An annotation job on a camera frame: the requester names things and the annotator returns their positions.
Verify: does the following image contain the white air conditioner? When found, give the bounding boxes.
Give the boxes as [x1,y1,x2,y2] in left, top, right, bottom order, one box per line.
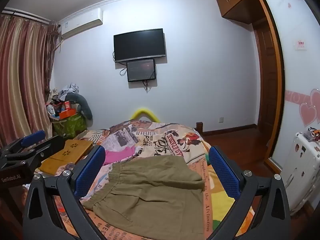
[59,7,104,40]

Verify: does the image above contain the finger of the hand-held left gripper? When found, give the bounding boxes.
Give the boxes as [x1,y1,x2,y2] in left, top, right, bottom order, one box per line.
[5,135,66,165]
[0,130,46,158]

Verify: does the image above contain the brown wooden door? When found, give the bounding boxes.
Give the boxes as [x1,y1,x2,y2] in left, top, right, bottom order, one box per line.
[252,17,278,155]

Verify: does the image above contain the yellow foam headboard pad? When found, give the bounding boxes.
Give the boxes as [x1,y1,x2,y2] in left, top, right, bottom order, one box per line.
[130,108,159,123]

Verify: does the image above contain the newspaper print blanket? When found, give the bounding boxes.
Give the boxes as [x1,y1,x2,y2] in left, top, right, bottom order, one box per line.
[24,120,213,240]

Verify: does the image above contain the pile of crumpled clothes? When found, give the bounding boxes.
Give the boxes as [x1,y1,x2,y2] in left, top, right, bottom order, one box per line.
[51,83,79,101]

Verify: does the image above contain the striped red curtain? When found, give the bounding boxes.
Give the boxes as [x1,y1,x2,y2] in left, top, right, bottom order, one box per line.
[0,14,60,148]

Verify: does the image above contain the black wall television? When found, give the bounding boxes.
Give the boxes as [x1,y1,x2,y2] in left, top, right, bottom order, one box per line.
[113,28,167,63]

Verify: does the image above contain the wooden overhead cabinet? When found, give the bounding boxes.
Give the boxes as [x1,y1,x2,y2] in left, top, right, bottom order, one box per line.
[215,0,263,25]

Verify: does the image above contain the white suitcase with stickers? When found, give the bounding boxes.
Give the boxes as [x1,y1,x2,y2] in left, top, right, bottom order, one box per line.
[280,131,320,215]

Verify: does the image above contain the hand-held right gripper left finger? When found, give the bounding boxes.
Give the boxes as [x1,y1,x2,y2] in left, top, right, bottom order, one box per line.
[22,145,110,240]

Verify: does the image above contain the bamboo lap desk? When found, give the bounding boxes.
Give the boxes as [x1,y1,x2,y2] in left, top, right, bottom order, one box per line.
[39,140,94,175]

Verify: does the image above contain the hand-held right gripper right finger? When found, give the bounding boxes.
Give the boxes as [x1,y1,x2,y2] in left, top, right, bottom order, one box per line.
[207,145,292,240]

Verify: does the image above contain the orange box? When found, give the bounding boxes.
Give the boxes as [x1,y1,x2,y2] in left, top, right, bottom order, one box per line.
[59,108,77,119]

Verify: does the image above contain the orange yellow plush blanket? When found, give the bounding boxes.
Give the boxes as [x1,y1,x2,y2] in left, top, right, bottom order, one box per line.
[205,152,255,230]

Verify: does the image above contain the small black wall monitor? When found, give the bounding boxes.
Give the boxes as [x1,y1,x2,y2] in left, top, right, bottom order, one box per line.
[126,58,157,82]

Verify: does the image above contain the sliding wardrobe door with hearts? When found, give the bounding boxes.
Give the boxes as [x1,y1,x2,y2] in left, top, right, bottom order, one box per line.
[257,0,320,172]

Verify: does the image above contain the khaki pants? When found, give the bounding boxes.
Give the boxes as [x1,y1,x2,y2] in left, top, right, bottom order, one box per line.
[81,156,205,240]

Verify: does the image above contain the pink cloth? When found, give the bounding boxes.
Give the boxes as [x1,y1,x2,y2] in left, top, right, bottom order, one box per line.
[104,147,137,165]

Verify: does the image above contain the green patterned storage box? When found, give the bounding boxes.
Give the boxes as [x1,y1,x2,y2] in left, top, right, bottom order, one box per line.
[52,114,87,139]

